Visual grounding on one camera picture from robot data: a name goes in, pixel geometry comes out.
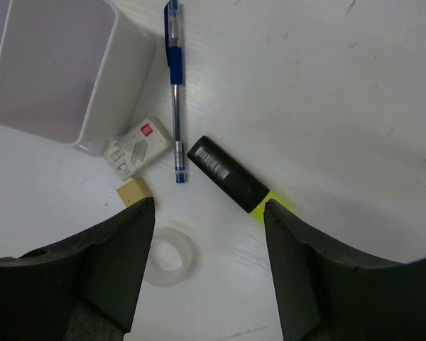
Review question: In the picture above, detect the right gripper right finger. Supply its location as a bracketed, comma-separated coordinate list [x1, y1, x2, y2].
[264, 200, 426, 340]

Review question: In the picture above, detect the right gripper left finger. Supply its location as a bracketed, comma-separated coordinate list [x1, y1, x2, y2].
[0, 197, 155, 340]

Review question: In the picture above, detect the black yellow highlighter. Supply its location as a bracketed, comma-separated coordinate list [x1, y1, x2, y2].
[187, 136, 295, 224]

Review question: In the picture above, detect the blue gel pen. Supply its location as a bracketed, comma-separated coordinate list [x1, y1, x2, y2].
[164, 0, 187, 184]

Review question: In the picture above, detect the clear tape roll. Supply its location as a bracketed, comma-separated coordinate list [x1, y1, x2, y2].
[144, 221, 201, 288]

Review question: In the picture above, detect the tan eraser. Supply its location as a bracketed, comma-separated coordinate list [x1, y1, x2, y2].
[116, 178, 153, 207]

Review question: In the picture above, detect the white staples box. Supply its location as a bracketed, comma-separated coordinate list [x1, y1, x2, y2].
[103, 117, 173, 181]

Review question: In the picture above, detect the right white divided organizer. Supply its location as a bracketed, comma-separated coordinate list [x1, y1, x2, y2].
[0, 1, 155, 156]

